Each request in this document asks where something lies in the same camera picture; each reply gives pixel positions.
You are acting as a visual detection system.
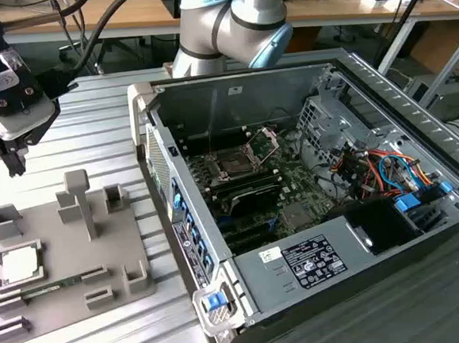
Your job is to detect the grey parts rack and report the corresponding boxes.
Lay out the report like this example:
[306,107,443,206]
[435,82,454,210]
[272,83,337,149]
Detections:
[0,165,163,343]

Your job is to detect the black slanted stand pole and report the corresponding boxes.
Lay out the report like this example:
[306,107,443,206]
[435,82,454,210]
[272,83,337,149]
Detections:
[369,0,445,67]

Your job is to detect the orange wire bundle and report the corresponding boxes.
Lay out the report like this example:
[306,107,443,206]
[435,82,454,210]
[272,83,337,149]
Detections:
[329,143,435,196]

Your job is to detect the green motherboard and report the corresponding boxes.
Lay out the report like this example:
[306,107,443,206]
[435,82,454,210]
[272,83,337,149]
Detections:
[182,120,338,259]

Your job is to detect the green RAM stick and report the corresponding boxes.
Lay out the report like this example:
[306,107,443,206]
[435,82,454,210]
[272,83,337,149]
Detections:
[20,272,86,296]

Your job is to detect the silver square CPU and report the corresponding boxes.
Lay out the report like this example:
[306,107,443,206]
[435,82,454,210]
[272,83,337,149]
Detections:
[0,246,44,286]

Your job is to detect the grey power supply unit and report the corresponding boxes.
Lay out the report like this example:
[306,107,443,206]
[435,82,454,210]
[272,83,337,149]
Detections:
[231,214,379,315]

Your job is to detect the blue wire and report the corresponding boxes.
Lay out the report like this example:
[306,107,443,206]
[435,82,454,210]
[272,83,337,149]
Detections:
[377,151,419,197]

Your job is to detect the white desk frame leg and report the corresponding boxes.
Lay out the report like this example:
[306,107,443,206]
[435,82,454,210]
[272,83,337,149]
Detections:
[373,17,422,74]

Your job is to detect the blue case latch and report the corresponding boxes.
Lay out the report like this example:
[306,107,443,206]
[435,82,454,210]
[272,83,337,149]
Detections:
[205,292,228,313]

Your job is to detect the blue disk carrier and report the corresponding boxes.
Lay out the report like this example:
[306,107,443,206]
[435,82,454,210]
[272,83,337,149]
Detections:
[392,192,421,215]

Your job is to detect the open grey PC case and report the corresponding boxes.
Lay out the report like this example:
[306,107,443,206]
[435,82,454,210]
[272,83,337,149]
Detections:
[124,37,459,343]

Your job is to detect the long wooden desk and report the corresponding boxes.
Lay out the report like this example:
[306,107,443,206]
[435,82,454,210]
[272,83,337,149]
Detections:
[0,0,459,55]

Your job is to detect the CPU socket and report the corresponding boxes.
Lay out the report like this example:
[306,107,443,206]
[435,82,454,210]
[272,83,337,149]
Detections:
[210,144,263,181]

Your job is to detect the metal socket cover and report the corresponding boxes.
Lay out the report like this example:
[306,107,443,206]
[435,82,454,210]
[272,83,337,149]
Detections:
[244,125,282,168]

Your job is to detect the black installed RAM sticks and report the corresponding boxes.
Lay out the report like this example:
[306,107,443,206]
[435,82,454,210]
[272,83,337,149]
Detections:
[206,166,280,195]

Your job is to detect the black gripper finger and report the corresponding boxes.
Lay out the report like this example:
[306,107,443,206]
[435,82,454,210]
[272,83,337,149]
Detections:
[0,111,63,178]

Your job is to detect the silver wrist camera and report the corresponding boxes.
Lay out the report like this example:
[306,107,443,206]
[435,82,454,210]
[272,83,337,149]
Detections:
[0,45,63,142]

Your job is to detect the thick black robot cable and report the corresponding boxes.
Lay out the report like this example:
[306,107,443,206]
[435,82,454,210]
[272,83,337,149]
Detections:
[29,0,169,105]

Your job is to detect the square chipset heatsink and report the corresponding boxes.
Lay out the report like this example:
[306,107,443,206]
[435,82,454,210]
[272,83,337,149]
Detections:
[281,203,313,231]

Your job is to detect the grey computer beside table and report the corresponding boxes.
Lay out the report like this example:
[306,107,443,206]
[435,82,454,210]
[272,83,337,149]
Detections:
[404,72,459,126]

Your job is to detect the white box with red part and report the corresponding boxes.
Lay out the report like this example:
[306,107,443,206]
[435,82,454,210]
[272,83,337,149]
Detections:
[360,0,401,13]

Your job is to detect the perforated metal drive cage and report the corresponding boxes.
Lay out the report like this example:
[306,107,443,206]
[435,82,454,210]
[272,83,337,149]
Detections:
[293,91,373,168]

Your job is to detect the brown cardboard box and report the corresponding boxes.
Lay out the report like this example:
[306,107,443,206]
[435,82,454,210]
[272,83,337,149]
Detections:
[407,20,459,79]

